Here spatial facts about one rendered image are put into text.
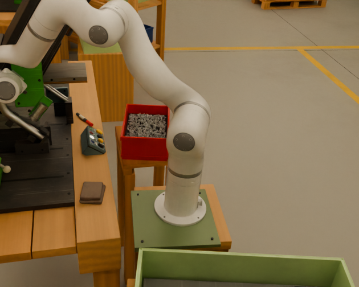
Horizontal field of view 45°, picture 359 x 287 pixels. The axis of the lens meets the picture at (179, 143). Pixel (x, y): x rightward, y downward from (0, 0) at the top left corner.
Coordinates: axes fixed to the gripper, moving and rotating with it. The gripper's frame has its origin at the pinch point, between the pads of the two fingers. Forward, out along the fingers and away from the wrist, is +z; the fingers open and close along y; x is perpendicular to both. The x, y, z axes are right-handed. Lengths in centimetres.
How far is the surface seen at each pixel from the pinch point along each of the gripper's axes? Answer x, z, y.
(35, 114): 5.1, -0.2, -14.5
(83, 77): -18.3, 13.7, -20.1
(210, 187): -20, -25, -81
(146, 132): -19, 12, -57
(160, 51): -87, 294, -94
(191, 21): -171, 453, -130
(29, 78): -4.0, 2.5, -4.0
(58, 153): 11.4, -0.8, -31.6
